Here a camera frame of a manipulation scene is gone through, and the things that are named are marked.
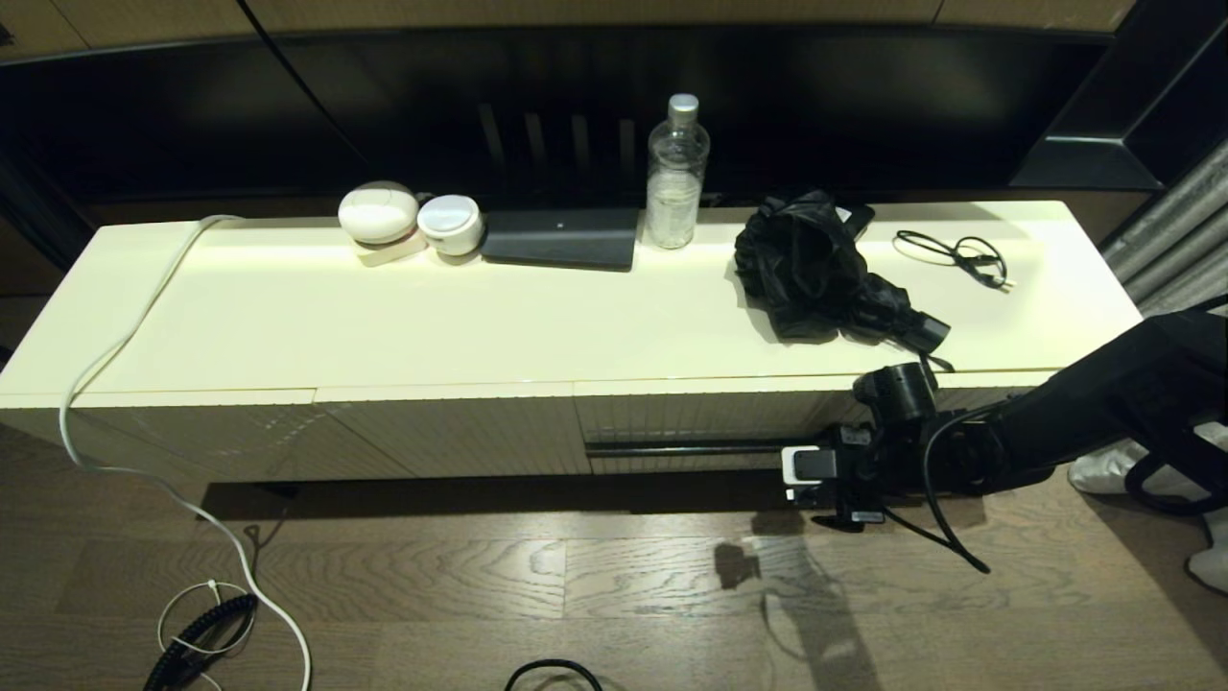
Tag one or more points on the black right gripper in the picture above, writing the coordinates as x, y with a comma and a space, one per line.
878, 470

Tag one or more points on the cream ribbed drawer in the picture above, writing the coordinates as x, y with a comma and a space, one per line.
691, 413

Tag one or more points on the black umbrella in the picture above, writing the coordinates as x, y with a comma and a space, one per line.
806, 267

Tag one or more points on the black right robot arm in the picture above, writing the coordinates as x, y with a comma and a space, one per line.
1103, 403

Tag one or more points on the cream low cabinet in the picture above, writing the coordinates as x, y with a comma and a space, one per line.
480, 326

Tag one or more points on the small black labelled device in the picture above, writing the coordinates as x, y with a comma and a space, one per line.
859, 221

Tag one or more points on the plain cream cabinet door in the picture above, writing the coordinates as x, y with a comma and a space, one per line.
480, 432

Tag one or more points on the clear plastic water bottle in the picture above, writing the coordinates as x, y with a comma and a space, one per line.
674, 190

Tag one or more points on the black flat set-top box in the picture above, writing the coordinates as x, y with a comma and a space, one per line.
561, 238

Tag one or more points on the black television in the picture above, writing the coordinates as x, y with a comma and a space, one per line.
815, 106

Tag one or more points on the grey curtain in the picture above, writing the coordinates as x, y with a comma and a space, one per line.
1180, 221

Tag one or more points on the white round device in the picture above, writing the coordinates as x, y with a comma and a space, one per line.
450, 224

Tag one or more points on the beige device base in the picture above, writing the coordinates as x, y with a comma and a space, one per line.
388, 253

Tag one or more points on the white oval device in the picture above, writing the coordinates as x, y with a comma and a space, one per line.
378, 214

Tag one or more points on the scratched cream cabinet door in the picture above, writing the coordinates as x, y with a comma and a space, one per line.
240, 432

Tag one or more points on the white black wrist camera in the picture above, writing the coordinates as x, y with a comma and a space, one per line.
811, 467

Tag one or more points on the black wall shelf frame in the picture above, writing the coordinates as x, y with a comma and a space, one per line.
1084, 158

